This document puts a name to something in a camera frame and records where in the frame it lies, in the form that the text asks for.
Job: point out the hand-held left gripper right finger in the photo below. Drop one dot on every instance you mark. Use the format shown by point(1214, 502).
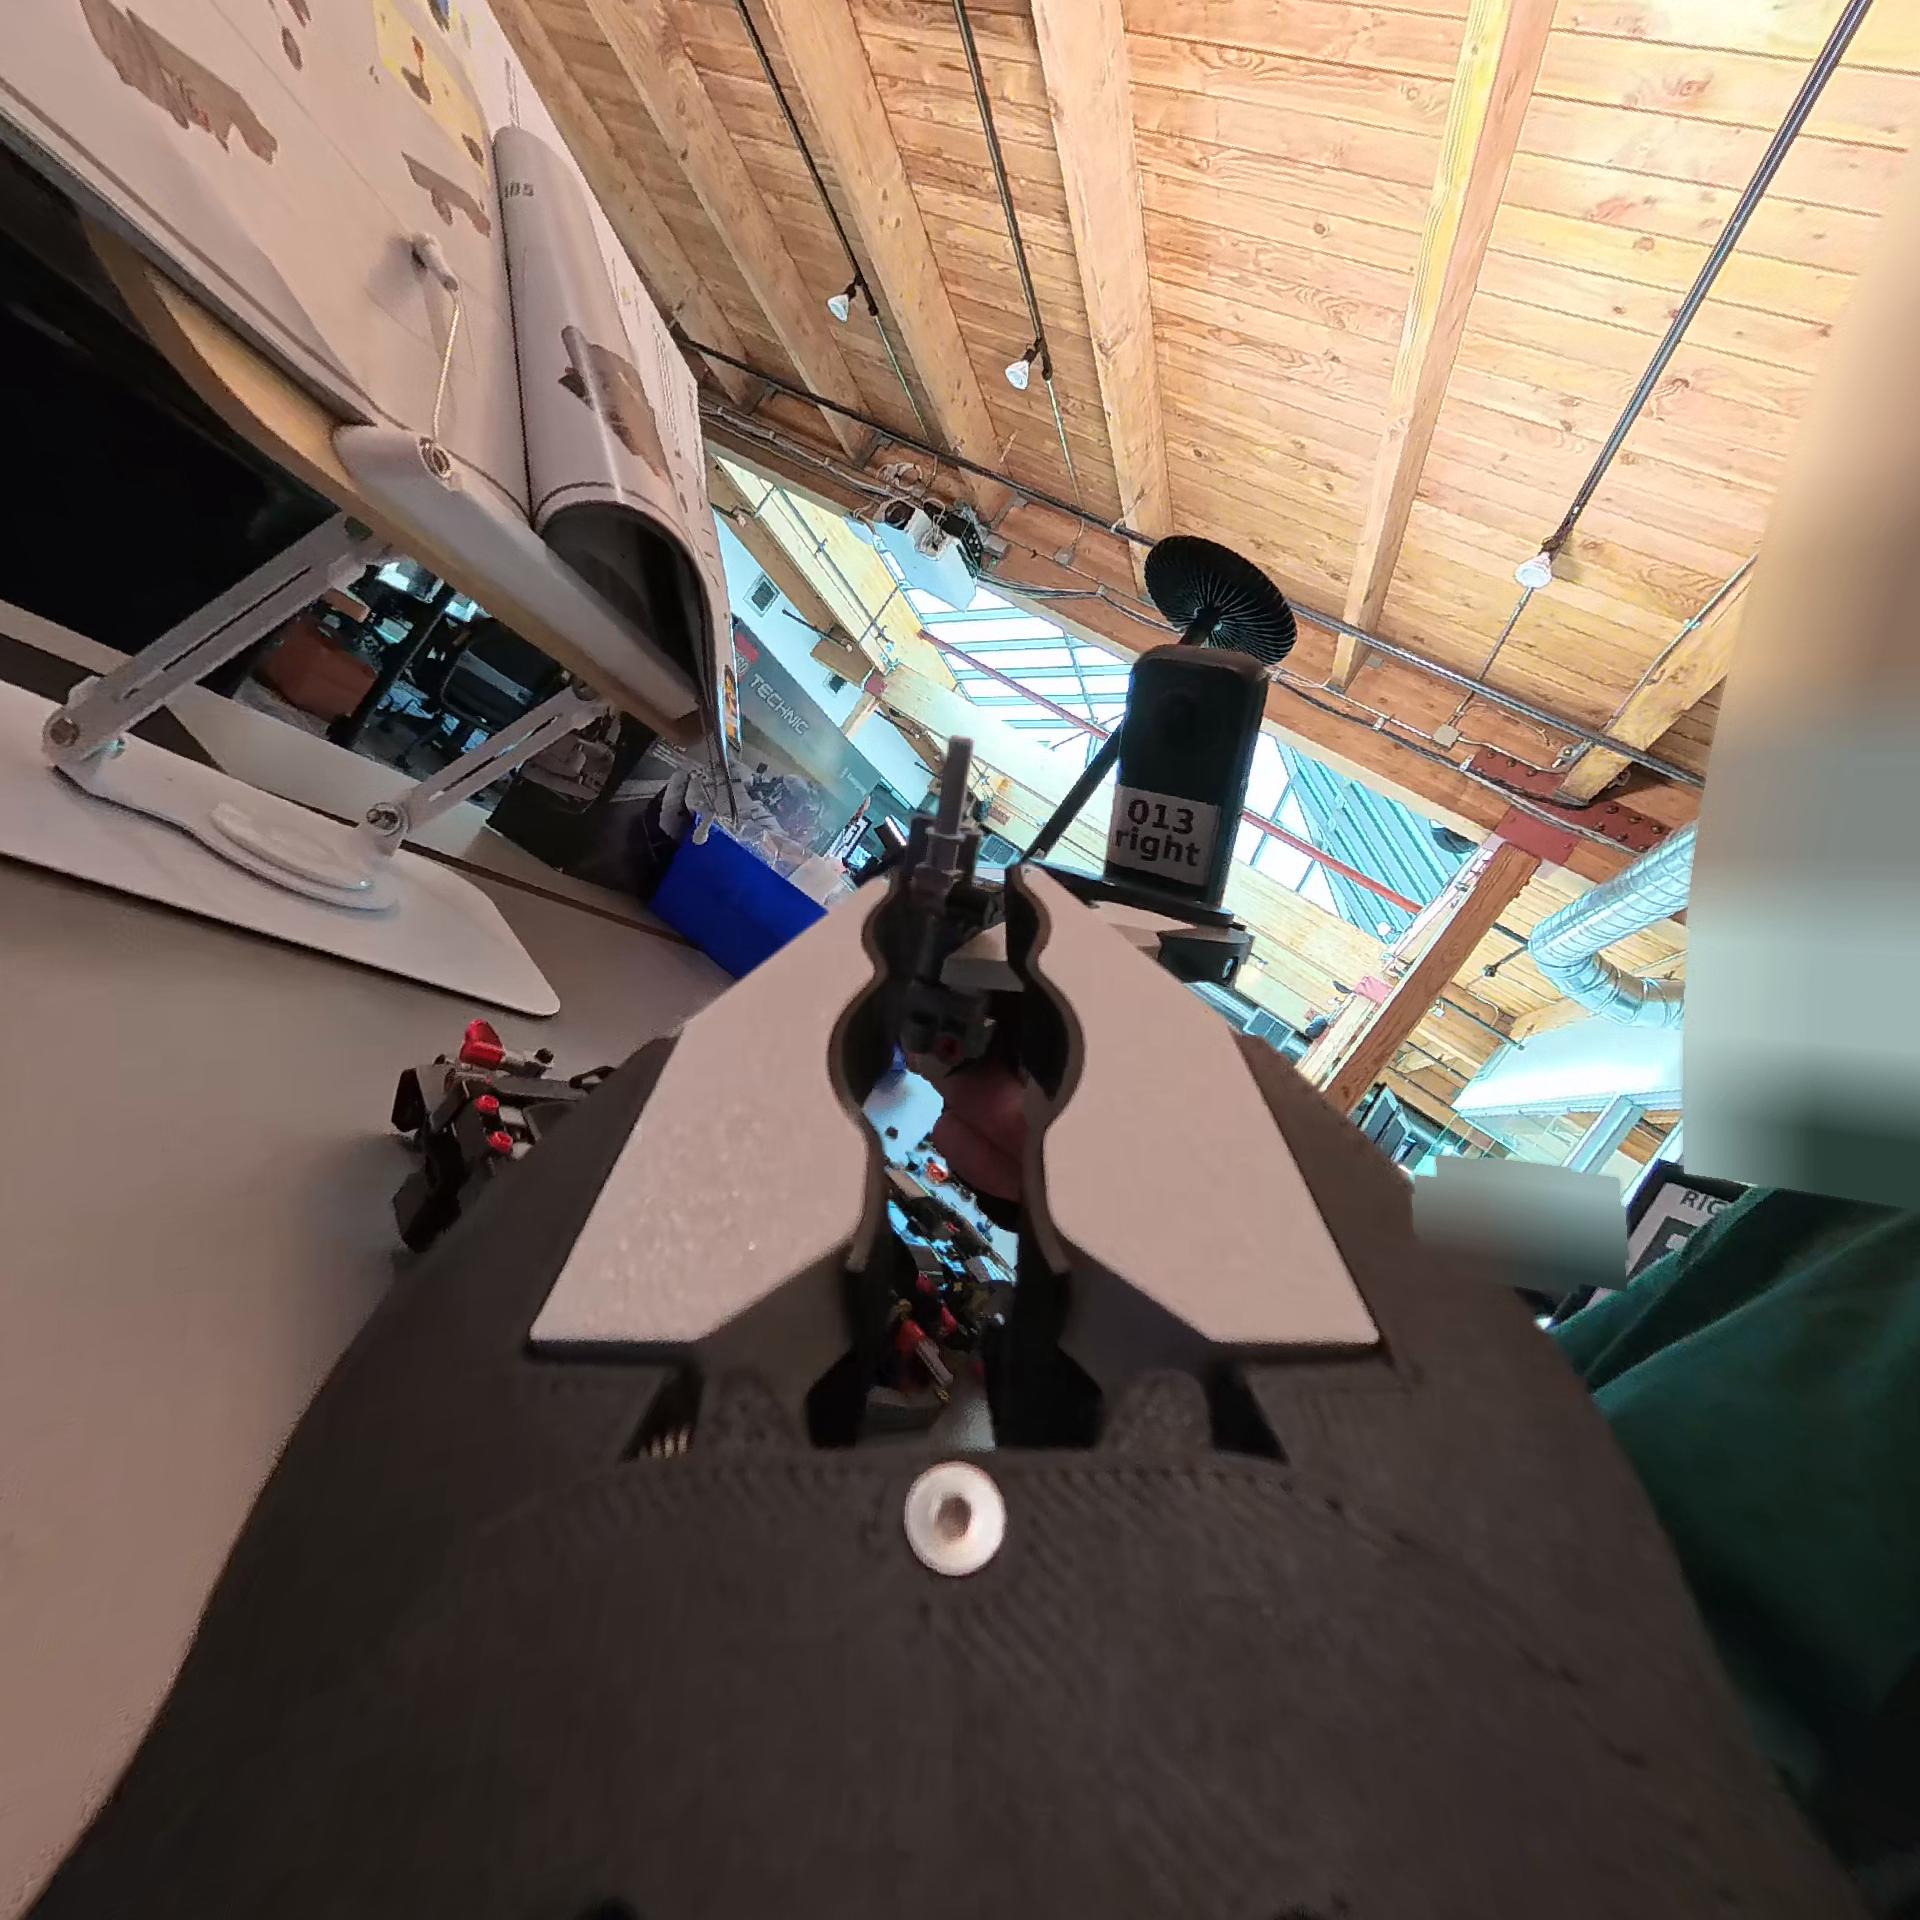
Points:
point(1201, 1200)

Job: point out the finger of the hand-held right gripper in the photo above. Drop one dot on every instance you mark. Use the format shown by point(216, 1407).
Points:
point(992, 963)

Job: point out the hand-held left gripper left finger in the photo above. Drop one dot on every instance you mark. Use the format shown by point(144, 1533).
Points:
point(704, 1200)

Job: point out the small grey lego subassembly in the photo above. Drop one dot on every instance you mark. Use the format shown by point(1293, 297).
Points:
point(941, 901)

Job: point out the large grey lego vehicle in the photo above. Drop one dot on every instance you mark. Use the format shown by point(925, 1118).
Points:
point(480, 1126)

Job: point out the dark printed lego box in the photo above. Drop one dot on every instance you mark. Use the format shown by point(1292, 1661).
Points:
point(779, 720)

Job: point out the lego instruction booklet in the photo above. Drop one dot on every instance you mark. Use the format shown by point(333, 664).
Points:
point(300, 149)

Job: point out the person's right hand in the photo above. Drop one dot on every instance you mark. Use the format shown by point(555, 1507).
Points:
point(984, 1141)

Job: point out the black pole with ribbed disc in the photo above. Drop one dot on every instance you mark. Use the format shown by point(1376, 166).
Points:
point(1219, 600)

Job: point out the pile of clear plastic bags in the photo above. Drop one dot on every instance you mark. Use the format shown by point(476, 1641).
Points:
point(787, 849)

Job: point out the blue plastic bin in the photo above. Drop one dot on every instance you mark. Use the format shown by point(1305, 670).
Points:
point(721, 908)

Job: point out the white ceiling projector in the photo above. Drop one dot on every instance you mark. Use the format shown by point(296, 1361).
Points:
point(931, 543)

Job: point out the black framed sign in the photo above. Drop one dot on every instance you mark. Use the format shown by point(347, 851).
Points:
point(1674, 1223)

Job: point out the person's green shirt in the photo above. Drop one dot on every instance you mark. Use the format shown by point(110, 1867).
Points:
point(1770, 1501)

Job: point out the white book stand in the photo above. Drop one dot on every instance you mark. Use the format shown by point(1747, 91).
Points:
point(148, 839)

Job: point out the silver ventilation duct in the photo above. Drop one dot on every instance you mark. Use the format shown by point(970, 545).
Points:
point(1611, 921)

